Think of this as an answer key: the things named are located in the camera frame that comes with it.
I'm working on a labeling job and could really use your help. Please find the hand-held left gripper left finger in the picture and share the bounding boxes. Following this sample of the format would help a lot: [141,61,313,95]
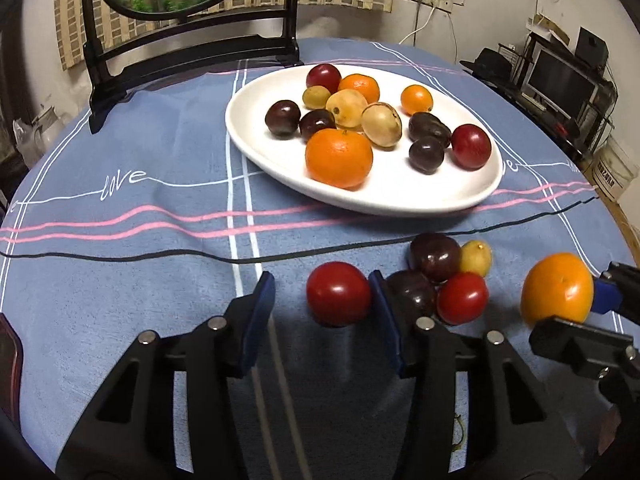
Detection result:
[55,271,277,480]

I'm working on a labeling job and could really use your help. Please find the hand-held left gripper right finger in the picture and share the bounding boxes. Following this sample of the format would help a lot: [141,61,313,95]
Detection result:
[368,270,586,480]

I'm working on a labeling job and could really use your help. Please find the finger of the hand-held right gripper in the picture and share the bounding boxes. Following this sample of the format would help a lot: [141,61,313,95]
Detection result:
[529,316,640,411]
[592,261,640,321]

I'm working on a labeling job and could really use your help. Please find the orange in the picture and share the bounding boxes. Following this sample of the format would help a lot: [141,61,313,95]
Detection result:
[338,74,381,105]
[520,253,596,330]
[305,128,374,191]

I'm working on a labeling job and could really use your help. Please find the small red plum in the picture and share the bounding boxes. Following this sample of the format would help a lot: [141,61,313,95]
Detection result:
[306,261,373,327]

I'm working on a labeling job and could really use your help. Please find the white oval plate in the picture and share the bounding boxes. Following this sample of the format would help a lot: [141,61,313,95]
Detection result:
[225,63,503,217]

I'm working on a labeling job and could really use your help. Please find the dark purple plum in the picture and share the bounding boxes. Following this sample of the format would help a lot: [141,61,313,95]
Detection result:
[408,136,446,175]
[299,109,337,142]
[264,100,302,137]
[409,232,463,283]
[385,270,440,318]

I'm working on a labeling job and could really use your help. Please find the large dark red plum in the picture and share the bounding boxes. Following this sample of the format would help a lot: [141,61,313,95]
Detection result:
[451,124,493,170]

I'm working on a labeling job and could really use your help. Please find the tan loquat with brown mark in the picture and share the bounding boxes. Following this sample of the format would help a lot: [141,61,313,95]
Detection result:
[361,102,403,149]

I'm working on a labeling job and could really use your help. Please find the wrinkled dark passion fruit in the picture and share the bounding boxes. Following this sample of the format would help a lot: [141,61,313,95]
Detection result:
[408,112,452,143]

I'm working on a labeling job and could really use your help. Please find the yellow loquat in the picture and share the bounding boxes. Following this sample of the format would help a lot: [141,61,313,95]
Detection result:
[325,88,369,129]

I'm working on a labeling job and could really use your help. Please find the small yellow-orange tangerine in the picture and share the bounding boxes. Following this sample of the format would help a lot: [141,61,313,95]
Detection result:
[400,84,434,116]

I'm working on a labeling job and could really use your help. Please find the small green plum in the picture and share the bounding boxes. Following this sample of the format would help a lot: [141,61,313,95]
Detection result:
[459,240,493,278]
[302,85,332,110]

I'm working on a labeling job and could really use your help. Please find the red tomato on table right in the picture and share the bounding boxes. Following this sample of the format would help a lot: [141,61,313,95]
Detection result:
[436,272,490,326]

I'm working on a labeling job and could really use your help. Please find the blue plaid tablecloth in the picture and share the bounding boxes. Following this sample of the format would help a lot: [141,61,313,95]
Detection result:
[0,37,640,480]

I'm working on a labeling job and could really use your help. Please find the white bucket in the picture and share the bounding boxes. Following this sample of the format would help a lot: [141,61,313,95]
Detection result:
[590,135,640,201]

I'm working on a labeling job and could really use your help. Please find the computer monitor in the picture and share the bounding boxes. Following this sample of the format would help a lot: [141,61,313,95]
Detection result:
[521,49,601,111]

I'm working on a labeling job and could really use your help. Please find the black speaker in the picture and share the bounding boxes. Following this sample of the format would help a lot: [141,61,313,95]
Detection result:
[575,26,609,68]

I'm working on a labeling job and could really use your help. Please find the black hat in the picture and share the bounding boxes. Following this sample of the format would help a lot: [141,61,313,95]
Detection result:
[459,48,516,83]

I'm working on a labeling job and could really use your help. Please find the clear plastic bag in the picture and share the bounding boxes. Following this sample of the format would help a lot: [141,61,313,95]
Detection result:
[12,104,68,161]

